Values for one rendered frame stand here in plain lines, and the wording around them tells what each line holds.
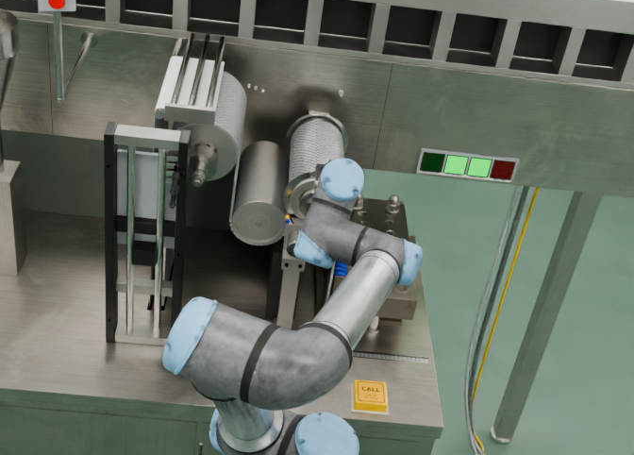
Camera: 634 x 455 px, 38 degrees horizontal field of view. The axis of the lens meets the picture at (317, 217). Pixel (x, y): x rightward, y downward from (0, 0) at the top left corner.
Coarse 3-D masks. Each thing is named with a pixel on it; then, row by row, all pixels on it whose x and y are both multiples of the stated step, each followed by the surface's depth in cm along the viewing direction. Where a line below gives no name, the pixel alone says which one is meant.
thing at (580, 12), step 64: (0, 0) 211; (128, 0) 214; (192, 0) 214; (256, 0) 208; (320, 0) 206; (384, 0) 206; (448, 0) 206; (512, 0) 206; (576, 0) 206; (448, 64) 215; (512, 64) 218; (576, 64) 223
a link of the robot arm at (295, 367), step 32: (352, 256) 158; (384, 256) 153; (416, 256) 156; (352, 288) 143; (384, 288) 148; (320, 320) 134; (352, 320) 136; (288, 352) 124; (320, 352) 126; (352, 352) 132; (256, 384) 123; (288, 384) 123; (320, 384) 126
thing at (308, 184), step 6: (306, 180) 194; (312, 180) 194; (300, 186) 194; (306, 186) 194; (312, 186) 194; (294, 192) 195; (300, 192) 195; (294, 198) 196; (294, 204) 197; (294, 210) 198; (300, 216) 199
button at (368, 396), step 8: (360, 384) 200; (368, 384) 200; (376, 384) 200; (384, 384) 201; (360, 392) 198; (368, 392) 198; (376, 392) 199; (384, 392) 199; (360, 400) 196; (368, 400) 196; (376, 400) 196; (384, 400) 197; (360, 408) 196; (368, 408) 196; (376, 408) 196; (384, 408) 196
